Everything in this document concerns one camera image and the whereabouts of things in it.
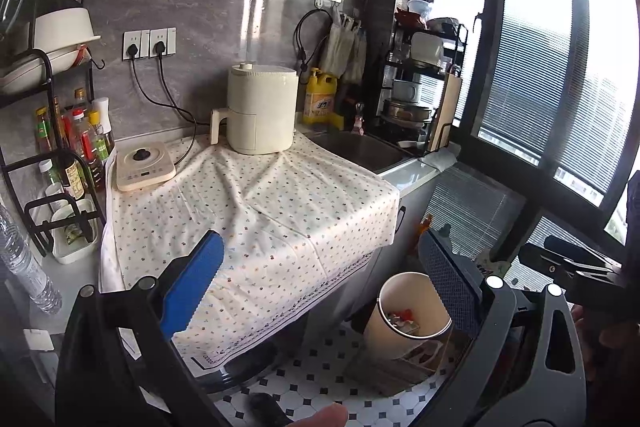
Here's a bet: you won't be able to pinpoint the black window frame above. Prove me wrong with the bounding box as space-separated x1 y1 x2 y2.
430 0 640 258

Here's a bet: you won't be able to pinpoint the white storage container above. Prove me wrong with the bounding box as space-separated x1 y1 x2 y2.
410 32 444 66

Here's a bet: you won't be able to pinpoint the grey-brown flat board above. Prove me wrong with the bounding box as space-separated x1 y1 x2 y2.
344 341 443 399

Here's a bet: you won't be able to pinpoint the clear plastic container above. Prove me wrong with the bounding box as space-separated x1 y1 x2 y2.
406 0 434 20

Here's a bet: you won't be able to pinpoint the person's left hand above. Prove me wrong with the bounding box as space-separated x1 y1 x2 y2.
285 403 349 427

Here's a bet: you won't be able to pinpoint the hanging pale cloth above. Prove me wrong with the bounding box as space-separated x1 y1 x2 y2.
320 13 352 78
344 13 369 84

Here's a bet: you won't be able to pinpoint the black dish rack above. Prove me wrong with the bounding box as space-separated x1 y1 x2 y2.
377 9 472 158

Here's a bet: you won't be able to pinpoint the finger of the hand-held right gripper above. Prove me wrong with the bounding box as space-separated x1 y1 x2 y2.
544 234 622 271
519 245 609 281

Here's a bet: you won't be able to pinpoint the white window blind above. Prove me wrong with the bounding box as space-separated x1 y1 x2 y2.
475 0 640 208
422 162 527 259
502 216 621 288

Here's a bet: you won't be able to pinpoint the white washing machine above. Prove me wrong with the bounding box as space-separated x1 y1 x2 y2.
200 252 387 403

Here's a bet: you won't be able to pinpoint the yellow dish soap bottle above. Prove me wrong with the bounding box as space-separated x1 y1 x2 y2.
303 68 339 128

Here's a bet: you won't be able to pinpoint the clear plastic water bottle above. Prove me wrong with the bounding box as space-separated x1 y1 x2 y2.
0 202 64 314

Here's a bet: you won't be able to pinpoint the cream air fryer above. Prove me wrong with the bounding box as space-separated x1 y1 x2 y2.
209 63 299 156

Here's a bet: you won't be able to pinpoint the white enamel mug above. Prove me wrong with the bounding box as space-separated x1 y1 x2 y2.
391 79 422 104

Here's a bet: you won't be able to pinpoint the orange bottle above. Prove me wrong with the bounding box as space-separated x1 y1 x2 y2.
419 213 434 253

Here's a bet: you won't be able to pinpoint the small white card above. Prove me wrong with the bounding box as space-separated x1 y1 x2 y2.
22 329 55 351

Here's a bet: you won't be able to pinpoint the person's right hand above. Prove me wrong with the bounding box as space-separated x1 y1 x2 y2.
570 302 640 388

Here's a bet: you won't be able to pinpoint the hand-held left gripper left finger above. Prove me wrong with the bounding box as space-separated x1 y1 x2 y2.
54 229 236 427

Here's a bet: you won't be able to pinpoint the wooden cutting board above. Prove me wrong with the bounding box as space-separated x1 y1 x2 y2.
427 74 464 154

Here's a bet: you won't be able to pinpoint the stainless steel sink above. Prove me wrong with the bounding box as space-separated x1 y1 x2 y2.
300 129 419 175

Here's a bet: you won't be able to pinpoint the steel pot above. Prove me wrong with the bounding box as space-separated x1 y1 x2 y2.
382 99 434 121

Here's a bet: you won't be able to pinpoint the white kitchen cabinet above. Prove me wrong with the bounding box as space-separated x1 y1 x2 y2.
377 156 456 260

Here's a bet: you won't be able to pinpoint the black power cable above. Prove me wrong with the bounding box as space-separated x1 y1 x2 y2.
155 43 198 168
129 47 213 128

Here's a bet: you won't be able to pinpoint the row of condiment bottles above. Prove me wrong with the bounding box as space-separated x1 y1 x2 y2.
32 87 117 204

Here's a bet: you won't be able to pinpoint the white wall socket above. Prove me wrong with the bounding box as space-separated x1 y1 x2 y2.
149 27 177 57
123 29 151 60

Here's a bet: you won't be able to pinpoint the white bowls on shelf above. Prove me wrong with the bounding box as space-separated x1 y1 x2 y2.
0 49 92 94

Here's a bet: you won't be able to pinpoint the cream induction cooker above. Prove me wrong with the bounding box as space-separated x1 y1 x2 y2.
116 142 179 193

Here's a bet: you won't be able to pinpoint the white mixing bowl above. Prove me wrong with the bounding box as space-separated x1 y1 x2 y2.
31 8 102 56

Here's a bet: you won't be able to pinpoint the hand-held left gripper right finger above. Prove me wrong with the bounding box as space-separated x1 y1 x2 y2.
417 226 588 427

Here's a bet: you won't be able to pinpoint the small pink bottle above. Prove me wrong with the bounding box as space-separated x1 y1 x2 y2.
352 102 369 136

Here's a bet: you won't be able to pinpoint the white cloth with black border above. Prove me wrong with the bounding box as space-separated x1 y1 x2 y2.
189 251 373 372

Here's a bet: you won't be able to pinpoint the white dish cloth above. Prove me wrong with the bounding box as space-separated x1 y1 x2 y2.
419 151 459 171

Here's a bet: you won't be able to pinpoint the crumpled tan paper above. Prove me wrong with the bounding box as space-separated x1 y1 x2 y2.
395 319 426 338

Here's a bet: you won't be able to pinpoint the black cord loop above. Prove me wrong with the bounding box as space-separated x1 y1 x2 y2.
293 8 335 74

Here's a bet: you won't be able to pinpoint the floral white tablecloth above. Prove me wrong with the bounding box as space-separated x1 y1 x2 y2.
98 134 401 358

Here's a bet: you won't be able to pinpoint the black wire shelf rack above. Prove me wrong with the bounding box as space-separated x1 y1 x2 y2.
0 0 109 259

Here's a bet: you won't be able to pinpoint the white plastic tray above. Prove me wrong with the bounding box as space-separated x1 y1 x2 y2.
50 199 99 266

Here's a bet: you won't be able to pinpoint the round beige waste bin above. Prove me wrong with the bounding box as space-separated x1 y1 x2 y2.
362 272 453 360

